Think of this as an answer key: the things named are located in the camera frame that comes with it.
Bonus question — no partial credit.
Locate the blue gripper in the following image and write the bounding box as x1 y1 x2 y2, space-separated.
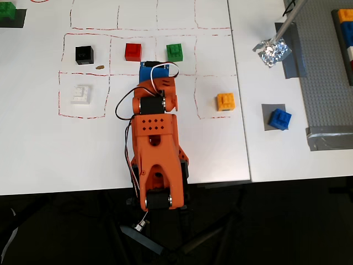
138 62 170 84

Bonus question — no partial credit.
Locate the blue brick block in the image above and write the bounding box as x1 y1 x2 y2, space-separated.
268 108 293 131

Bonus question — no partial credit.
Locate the red brick block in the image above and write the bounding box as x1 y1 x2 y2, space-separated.
124 43 143 62

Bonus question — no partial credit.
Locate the green brick block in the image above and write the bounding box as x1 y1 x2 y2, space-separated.
166 43 184 63

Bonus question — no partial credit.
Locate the black brick block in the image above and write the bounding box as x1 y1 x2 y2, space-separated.
74 45 95 66

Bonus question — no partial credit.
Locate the white brick block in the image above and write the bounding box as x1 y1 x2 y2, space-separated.
70 84 93 105

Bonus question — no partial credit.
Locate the yellow brick block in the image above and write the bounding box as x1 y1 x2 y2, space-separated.
215 92 236 112

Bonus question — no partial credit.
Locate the grey square marker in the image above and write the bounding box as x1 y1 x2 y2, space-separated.
261 103 289 132

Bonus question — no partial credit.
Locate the black square marker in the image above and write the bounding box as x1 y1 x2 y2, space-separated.
0 8 28 29

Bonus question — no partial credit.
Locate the green block on black marker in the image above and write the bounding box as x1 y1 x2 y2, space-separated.
0 1 17 20

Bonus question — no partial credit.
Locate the crumpled aluminium foil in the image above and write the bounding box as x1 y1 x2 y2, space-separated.
252 38 292 68

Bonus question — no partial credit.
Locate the grey tape strip by pole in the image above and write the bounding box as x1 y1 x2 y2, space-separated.
275 22 308 80

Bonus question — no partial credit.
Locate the metal pole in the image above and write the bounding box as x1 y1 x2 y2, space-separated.
271 0 308 45

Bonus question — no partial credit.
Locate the black tripod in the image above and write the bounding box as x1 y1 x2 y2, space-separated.
119 190 240 257

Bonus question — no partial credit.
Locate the grey studded baseplate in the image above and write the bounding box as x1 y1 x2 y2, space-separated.
283 0 353 130

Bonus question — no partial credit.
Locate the grey tape strip baseplate end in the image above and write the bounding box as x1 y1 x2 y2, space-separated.
305 126 353 152

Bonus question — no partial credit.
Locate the blue brick stack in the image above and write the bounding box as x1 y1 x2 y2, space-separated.
341 21 353 48

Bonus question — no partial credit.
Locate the yellow brick stack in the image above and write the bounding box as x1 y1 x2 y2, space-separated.
338 8 353 24

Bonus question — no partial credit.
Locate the white gripper cable loop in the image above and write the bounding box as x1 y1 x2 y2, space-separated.
150 62 180 95

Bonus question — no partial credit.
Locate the white cable connector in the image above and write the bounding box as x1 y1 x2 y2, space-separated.
134 211 151 232

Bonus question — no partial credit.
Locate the thin black cable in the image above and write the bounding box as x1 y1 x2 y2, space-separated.
282 0 298 18

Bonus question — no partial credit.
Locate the dark brick base plate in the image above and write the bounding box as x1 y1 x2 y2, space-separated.
331 9 353 87

